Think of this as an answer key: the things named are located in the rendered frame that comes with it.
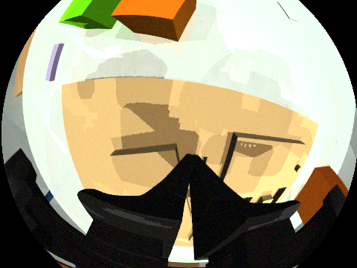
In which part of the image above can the pale yellow square board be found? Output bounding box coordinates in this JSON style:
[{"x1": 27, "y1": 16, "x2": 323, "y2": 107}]
[{"x1": 62, "y1": 77, "x2": 318, "y2": 202}]

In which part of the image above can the green cube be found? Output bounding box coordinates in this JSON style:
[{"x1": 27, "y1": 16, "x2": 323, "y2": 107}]
[{"x1": 59, "y1": 0, "x2": 121, "y2": 30}]

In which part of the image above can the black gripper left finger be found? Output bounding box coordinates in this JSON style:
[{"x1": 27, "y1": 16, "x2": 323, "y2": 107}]
[{"x1": 77, "y1": 154, "x2": 193, "y2": 258}]

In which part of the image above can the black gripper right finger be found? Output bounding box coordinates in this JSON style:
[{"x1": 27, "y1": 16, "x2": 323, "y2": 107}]
[{"x1": 190, "y1": 155, "x2": 301, "y2": 260}]

